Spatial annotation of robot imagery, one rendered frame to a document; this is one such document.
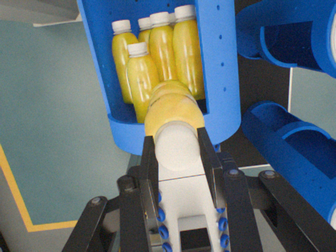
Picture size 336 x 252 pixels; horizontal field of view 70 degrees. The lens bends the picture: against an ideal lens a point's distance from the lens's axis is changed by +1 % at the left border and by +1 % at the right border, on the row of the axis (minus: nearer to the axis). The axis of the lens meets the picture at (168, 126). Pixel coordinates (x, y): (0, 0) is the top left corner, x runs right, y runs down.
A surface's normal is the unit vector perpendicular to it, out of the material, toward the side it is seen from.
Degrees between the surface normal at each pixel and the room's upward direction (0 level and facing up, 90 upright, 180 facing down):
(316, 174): 90
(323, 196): 90
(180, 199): 0
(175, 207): 0
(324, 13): 90
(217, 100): 33
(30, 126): 0
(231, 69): 53
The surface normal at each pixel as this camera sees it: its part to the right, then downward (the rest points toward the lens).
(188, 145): 0.02, 0.35
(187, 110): 0.37, -0.68
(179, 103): 0.14, -0.82
